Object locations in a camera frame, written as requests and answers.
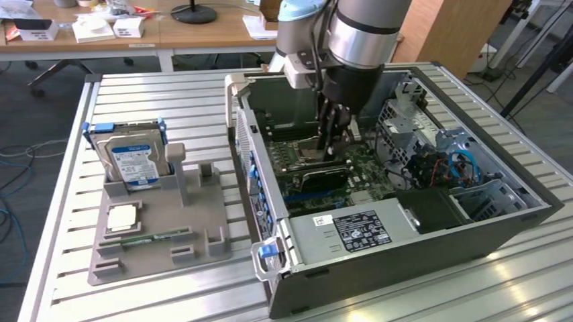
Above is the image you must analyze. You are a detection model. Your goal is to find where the black stand pole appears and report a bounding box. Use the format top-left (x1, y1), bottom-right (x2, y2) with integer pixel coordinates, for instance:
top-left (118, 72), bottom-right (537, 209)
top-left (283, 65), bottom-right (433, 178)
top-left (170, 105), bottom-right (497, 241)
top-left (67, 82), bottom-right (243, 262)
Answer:
top-left (501, 30), bottom-right (573, 118)

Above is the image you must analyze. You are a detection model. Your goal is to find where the metal disk bay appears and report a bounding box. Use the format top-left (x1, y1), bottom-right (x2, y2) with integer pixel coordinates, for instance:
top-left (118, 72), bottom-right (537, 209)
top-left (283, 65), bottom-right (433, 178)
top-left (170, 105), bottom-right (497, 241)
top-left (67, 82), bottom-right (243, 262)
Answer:
top-left (449, 179), bottom-right (529, 222)

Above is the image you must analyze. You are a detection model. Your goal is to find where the white paper stack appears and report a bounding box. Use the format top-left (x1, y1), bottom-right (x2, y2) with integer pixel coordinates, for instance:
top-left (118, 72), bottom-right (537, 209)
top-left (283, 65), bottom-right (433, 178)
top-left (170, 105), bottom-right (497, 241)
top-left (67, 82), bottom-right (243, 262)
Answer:
top-left (242, 15), bottom-right (279, 41)

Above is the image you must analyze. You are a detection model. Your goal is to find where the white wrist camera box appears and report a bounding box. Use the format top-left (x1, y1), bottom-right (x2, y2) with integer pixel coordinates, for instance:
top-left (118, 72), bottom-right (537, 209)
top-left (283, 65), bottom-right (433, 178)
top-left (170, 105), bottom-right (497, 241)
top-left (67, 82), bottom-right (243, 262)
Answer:
top-left (283, 50), bottom-right (326, 90)

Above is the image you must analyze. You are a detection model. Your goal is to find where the silver CPU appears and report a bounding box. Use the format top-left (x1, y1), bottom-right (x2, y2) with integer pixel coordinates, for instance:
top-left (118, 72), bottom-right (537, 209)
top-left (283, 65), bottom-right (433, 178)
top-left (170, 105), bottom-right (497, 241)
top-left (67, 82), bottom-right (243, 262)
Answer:
top-left (107, 205), bottom-right (140, 232)

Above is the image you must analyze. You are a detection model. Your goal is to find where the metal drive cage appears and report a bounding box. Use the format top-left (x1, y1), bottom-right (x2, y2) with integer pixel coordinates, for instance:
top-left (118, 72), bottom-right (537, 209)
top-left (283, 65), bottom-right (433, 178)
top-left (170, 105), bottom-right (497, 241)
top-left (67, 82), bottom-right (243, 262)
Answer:
top-left (376, 78), bottom-right (438, 162)

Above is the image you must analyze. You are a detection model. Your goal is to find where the green RAM stick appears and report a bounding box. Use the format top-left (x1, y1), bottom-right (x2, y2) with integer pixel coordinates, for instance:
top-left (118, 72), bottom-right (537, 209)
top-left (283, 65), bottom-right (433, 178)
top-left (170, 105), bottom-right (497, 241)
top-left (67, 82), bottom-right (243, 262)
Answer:
top-left (100, 231), bottom-right (194, 248)

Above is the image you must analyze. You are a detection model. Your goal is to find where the low-profile Nvidia graphics card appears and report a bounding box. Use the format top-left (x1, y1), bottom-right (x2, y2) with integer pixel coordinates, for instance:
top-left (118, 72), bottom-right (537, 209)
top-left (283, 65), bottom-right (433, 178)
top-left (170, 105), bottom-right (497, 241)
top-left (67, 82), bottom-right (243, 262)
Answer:
top-left (279, 160), bottom-right (353, 195)

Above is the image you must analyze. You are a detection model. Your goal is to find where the white box with black top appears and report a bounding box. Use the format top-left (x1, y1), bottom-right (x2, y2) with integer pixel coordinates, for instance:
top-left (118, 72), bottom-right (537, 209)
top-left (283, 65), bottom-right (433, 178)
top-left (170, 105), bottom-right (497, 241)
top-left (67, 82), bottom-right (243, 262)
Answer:
top-left (12, 18), bottom-right (59, 42)

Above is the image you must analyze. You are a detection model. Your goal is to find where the white floor cable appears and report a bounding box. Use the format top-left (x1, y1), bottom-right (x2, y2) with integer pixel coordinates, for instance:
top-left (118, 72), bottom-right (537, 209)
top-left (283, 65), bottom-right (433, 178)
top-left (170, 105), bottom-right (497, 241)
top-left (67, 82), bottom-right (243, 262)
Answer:
top-left (0, 137), bottom-right (68, 158)

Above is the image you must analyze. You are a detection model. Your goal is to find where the dark grey open PC case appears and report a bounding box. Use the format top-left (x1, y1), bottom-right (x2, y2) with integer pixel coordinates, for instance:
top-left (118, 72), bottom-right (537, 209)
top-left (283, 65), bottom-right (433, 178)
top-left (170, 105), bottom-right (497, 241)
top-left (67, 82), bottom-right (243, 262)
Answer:
top-left (223, 65), bottom-right (567, 319)

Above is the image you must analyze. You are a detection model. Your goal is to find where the white box with round insert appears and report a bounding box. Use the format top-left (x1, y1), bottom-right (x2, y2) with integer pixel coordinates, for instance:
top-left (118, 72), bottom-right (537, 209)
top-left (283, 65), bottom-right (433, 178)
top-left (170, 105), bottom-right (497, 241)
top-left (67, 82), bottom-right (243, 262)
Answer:
top-left (71, 16), bottom-right (112, 44)

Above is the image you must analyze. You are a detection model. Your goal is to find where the brown cardboard box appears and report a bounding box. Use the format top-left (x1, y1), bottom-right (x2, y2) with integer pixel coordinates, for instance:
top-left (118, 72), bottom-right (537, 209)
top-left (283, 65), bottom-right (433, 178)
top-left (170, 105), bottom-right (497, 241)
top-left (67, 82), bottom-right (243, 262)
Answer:
top-left (259, 0), bottom-right (281, 21)

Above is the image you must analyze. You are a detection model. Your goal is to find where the blue expansion slot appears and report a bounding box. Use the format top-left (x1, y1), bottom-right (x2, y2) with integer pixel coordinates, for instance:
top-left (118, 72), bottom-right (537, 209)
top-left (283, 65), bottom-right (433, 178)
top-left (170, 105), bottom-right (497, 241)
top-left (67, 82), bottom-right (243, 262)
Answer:
top-left (283, 190), bottom-right (340, 203)

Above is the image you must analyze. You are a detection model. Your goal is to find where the wooden desk with white frame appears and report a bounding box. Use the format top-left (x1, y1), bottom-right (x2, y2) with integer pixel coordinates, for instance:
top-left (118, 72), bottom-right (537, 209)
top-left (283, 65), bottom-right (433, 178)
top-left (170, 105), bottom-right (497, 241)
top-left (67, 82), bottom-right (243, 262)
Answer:
top-left (0, 0), bottom-right (281, 73)

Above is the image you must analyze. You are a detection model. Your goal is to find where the blue wire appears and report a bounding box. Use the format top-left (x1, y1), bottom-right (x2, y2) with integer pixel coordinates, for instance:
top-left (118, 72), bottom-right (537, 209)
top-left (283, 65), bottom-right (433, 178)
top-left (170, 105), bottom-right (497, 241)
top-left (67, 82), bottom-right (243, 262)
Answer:
top-left (449, 150), bottom-right (482, 187)

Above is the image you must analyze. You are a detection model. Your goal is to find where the green motherboard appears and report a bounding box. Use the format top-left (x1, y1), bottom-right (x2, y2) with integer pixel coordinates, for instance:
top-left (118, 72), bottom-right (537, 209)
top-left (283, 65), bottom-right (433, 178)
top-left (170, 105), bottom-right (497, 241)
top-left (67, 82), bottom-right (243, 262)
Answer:
top-left (263, 120), bottom-right (400, 219)

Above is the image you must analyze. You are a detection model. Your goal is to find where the CPU socket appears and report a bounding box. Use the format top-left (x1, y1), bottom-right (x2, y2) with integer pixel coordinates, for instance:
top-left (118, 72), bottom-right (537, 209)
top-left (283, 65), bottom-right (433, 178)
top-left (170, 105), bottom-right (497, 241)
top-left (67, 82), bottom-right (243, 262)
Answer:
top-left (290, 137), bottom-right (327, 162)

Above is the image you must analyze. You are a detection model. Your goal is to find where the wooden cabinet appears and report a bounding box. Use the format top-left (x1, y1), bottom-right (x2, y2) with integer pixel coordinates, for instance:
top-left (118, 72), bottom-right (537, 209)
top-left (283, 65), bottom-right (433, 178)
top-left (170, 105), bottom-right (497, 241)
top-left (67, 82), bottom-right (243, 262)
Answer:
top-left (389, 0), bottom-right (514, 73)

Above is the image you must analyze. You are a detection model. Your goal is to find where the silver power supply with label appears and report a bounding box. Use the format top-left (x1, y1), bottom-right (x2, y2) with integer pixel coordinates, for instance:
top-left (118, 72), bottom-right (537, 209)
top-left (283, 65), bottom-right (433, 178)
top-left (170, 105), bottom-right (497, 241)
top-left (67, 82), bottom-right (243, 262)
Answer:
top-left (286, 197), bottom-right (420, 266)

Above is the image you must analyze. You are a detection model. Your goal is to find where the blue floor cable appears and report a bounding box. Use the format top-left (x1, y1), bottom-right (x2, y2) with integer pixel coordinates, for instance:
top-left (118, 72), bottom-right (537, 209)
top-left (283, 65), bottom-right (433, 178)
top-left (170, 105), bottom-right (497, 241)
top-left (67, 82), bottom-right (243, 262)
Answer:
top-left (0, 160), bottom-right (35, 286)

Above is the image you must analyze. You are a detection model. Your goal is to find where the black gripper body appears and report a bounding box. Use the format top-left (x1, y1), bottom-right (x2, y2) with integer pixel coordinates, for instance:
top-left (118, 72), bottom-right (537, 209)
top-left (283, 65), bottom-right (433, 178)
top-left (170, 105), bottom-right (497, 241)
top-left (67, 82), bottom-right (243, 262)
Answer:
top-left (322, 64), bottom-right (385, 114)

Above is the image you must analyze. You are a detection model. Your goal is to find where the blue plastic slot retainer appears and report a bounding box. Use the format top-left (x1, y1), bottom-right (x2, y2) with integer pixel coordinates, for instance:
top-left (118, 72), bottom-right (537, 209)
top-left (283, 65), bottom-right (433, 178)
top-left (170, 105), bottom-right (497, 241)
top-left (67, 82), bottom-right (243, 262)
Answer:
top-left (245, 150), bottom-right (275, 235)

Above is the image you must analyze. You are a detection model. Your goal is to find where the grey printed parts rack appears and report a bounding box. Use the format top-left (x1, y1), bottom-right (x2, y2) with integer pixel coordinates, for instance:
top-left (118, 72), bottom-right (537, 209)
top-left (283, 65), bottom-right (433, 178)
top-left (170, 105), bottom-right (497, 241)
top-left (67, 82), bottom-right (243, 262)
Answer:
top-left (87, 142), bottom-right (234, 286)

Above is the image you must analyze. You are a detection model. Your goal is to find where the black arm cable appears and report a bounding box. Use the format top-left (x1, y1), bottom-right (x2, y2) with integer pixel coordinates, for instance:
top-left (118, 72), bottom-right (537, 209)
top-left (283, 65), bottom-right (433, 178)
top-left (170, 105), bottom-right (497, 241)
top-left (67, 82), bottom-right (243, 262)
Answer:
top-left (310, 0), bottom-right (341, 93)

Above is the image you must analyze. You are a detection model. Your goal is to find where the red wire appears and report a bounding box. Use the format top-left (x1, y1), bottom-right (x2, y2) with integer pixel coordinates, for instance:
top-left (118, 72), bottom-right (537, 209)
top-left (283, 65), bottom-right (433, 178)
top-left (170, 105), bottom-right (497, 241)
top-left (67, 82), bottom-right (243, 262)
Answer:
top-left (429, 157), bottom-right (449, 187)

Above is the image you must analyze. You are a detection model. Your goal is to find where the hard disk in blue caddy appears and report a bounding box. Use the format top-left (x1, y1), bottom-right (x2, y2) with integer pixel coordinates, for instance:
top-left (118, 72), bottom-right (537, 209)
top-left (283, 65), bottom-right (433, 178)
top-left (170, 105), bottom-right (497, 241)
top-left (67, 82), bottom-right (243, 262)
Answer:
top-left (83, 117), bottom-right (167, 192)

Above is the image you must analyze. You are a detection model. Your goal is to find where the black round lamp base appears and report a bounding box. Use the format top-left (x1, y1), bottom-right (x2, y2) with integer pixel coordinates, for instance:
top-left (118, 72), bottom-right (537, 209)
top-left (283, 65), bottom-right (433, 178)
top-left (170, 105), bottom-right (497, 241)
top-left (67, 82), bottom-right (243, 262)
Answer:
top-left (170, 0), bottom-right (219, 24)

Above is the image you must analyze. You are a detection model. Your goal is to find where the black office chair base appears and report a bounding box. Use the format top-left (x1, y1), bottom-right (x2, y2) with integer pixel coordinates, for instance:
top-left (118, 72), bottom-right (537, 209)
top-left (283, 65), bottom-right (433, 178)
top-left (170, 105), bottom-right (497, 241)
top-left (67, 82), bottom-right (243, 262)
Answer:
top-left (26, 58), bottom-right (135, 98)

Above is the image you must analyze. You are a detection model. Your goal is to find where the small white printed box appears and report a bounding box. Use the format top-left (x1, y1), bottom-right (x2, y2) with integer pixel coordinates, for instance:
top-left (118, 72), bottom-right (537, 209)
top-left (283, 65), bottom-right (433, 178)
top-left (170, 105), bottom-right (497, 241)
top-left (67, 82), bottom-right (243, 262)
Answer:
top-left (111, 16), bottom-right (146, 38)

